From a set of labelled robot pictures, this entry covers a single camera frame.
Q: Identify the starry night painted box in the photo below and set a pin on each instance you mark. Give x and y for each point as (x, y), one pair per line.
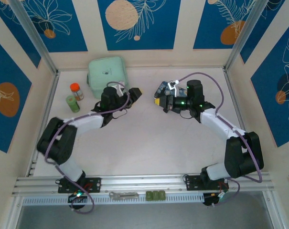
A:
(162, 87)

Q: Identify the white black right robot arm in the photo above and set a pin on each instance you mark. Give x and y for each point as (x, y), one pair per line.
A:
(213, 126)

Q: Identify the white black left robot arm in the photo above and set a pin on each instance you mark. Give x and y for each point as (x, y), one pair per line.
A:
(91, 124)

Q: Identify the mint green square case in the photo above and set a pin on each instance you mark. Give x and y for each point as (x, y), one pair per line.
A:
(106, 71)

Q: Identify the orange capped spice bottle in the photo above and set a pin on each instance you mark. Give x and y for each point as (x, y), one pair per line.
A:
(77, 91)

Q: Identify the green cylindrical canister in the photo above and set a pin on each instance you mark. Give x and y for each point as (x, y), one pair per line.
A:
(72, 105)

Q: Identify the aluminium front beam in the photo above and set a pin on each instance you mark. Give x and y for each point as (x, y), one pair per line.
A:
(146, 183)

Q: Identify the green connector block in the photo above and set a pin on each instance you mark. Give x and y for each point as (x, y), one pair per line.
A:
(161, 195)
(149, 195)
(155, 195)

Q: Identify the aluminium table side rail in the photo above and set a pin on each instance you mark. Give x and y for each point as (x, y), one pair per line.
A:
(233, 95)
(48, 105)

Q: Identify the aluminium frame post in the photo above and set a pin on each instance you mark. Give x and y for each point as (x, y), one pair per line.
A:
(244, 33)
(14, 214)
(32, 33)
(273, 214)

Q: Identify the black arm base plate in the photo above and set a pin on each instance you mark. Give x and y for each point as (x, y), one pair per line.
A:
(192, 183)
(94, 184)

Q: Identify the flat silver metal bracket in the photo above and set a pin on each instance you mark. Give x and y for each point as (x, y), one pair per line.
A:
(124, 195)

